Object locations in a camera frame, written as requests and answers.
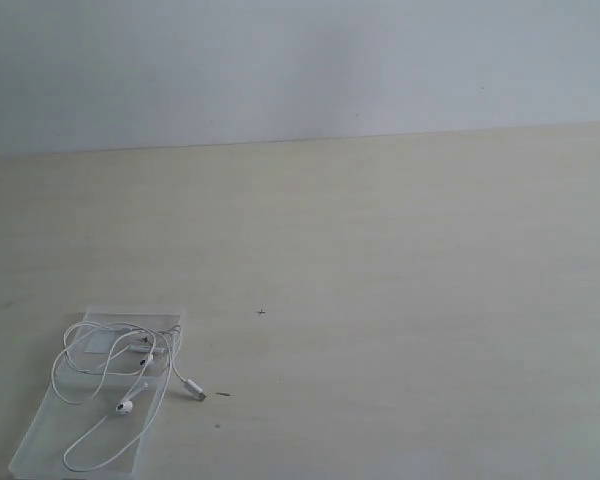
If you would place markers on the white wired earphones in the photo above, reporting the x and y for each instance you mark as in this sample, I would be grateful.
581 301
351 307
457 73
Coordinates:
137 359

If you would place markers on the clear plastic storage box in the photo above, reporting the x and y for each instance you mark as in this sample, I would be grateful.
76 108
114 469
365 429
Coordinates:
56 425

